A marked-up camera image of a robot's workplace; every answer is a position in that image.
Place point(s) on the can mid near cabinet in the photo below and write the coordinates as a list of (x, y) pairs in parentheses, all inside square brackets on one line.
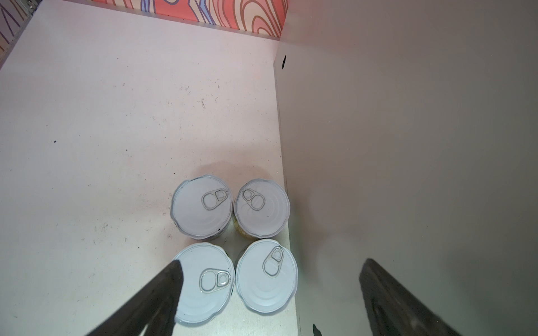
[(266, 277)]

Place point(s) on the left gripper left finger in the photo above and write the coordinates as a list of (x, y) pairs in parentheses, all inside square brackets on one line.
[(152, 310)]

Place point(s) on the can far left column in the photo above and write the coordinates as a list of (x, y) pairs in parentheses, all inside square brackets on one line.
[(202, 208)]

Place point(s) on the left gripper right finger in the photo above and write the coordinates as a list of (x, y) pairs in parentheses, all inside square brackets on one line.
[(393, 310)]

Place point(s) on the grey metal cabinet counter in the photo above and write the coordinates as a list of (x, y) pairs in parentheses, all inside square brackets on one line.
[(409, 136)]

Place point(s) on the can mid left column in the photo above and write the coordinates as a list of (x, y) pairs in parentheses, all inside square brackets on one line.
[(209, 278)]

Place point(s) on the can far near cabinet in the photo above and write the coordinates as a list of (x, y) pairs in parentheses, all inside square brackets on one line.
[(262, 209)]

